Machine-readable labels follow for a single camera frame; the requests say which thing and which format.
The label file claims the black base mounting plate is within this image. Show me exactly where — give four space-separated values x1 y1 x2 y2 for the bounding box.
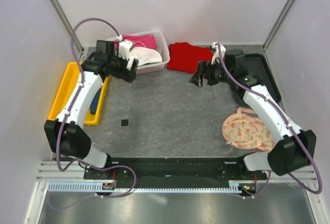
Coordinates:
84 157 267 188

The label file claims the pink cloth in basket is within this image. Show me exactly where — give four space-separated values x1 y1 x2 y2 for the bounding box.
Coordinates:
122 35 157 50

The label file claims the yellow plastic tray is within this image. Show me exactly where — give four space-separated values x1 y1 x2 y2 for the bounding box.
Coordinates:
48 62 111 125

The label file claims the black plastic tray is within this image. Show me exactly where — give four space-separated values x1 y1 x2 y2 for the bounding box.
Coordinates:
232 53 282 106

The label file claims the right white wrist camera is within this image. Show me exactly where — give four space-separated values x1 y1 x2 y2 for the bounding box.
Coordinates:
210 42 226 65

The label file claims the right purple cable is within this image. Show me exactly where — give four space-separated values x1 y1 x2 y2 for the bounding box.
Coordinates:
215 42 323 199

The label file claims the purple cable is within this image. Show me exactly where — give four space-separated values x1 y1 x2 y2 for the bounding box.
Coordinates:
46 18 137 211
215 42 323 199

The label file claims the grey slotted cable duct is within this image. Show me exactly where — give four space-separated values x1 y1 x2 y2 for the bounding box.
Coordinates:
48 180 241 194

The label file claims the small black square marker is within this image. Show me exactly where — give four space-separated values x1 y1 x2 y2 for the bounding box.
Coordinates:
121 119 129 126

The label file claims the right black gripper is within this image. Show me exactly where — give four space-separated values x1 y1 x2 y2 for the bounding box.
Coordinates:
189 58 233 88

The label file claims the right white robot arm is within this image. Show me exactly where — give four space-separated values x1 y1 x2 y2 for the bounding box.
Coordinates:
189 42 317 180

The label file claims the white plastic basket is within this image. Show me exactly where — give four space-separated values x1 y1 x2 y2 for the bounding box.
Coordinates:
103 30 171 75

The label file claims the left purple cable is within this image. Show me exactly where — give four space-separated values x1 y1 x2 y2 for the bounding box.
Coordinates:
46 18 137 211

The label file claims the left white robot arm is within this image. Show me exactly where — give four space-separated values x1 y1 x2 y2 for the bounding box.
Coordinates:
44 39 138 179

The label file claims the white cloth in basket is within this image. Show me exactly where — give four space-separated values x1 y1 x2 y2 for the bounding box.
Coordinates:
127 47 162 69

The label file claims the red folded cloth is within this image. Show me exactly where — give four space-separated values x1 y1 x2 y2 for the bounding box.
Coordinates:
167 42 213 74

